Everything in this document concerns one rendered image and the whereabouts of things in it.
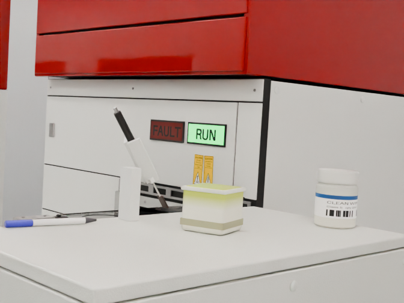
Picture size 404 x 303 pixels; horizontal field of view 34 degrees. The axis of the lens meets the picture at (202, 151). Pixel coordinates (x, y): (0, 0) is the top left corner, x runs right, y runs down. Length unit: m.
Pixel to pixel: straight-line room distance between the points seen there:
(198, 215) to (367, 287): 0.28
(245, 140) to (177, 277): 0.65
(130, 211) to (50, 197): 0.89
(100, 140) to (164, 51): 0.37
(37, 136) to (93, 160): 3.23
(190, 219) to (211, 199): 0.05
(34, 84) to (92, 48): 3.35
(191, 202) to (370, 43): 0.79
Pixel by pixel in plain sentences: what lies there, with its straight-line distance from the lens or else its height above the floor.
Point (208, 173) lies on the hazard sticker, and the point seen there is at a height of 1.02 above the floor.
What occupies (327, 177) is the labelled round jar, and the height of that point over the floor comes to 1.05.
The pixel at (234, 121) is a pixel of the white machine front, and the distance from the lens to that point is 1.36.
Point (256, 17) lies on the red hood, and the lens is 1.30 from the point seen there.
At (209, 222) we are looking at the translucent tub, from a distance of 0.96.
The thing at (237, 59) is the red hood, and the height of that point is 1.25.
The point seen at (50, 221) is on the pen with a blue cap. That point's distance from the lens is 0.98.
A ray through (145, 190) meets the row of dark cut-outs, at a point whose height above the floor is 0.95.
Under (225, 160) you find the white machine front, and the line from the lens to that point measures 1.37.
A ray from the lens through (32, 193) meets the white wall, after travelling 5.02.
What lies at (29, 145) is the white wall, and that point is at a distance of 5.05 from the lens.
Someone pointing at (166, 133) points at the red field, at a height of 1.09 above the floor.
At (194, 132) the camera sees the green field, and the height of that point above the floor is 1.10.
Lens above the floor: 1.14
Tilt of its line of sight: 3 degrees down
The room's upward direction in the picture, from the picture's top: 3 degrees clockwise
